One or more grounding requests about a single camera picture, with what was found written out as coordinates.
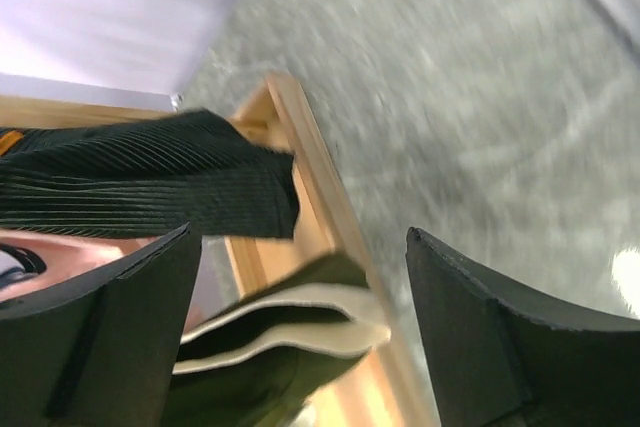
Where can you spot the pink hanging underwear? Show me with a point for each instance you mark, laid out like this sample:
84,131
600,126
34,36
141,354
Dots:
65,257

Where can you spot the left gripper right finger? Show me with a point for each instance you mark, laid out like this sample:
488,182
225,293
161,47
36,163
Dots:
501,353

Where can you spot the black striped hanging underwear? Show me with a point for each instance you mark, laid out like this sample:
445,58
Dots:
147,178

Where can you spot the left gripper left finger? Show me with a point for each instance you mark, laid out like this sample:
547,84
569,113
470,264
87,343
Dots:
99,348

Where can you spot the wooden clothes rack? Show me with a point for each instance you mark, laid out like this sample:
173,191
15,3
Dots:
382,389

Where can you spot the olive green underwear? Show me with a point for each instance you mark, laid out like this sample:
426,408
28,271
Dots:
257,361

